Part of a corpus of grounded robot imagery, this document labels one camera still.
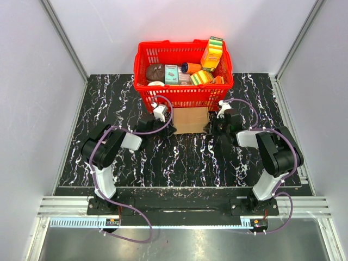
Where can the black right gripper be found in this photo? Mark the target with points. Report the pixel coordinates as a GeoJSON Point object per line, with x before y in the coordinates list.
{"type": "Point", "coordinates": [210, 128]}

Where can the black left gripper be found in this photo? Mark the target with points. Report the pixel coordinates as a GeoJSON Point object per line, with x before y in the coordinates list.
{"type": "Point", "coordinates": [168, 130]}

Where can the brown cardboard box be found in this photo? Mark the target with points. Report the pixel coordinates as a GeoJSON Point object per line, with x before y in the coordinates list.
{"type": "Point", "coordinates": [190, 120]}

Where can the red plastic shopping basket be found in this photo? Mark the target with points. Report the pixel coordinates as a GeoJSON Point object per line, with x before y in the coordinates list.
{"type": "Point", "coordinates": [176, 53]}

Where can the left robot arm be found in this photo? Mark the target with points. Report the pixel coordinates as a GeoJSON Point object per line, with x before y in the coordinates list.
{"type": "Point", "coordinates": [104, 142]}

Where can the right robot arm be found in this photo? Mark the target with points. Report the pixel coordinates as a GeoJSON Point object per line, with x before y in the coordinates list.
{"type": "Point", "coordinates": [279, 152]}

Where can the pink small box in basket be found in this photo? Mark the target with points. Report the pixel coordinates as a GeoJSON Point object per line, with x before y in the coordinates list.
{"type": "Point", "coordinates": [183, 78]}

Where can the teal snack box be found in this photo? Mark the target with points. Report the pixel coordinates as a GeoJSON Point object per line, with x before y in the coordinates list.
{"type": "Point", "coordinates": [171, 74]}

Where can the yellow green striped box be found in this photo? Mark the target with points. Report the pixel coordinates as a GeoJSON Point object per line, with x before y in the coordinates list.
{"type": "Point", "coordinates": [201, 77]}

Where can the white round lid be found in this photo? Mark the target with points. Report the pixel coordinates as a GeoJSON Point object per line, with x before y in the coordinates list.
{"type": "Point", "coordinates": [156, 83]}

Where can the small orange packet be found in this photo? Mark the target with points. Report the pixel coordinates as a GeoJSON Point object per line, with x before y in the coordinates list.
{"type": "Point", "coordinates": [218, 80]}

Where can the brown round cookie pack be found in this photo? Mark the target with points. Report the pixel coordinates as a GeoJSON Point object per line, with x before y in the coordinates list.
{"type": "Point", "coordinates": [155, 72]}

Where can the orange tube with blue cap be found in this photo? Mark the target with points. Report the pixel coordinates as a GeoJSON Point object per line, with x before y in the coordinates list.
{"type": "Point", "coordinates": [190, 68]}

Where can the tall orange yellow carton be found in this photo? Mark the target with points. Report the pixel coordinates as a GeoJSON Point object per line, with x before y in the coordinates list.
{"type": "Point", "coordinates": [212, 54]}

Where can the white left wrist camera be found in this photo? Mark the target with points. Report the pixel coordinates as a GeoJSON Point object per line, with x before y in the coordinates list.
{"type": "Point", "coordinates": [159, 111]}

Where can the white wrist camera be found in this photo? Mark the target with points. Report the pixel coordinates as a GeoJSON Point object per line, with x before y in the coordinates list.
{"type": "Point", "coordinates": [223, 107]}
{"type": "Point", "coordinates": [159, 111]}

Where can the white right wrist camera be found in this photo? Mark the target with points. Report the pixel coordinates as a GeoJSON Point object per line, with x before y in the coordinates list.
{"type": "Point", "coordinates": [223, 107]}

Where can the aluminium frame rail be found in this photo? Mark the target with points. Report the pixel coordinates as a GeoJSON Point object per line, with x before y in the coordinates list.
{"type": "Point", "coordinates": [54, 19]}

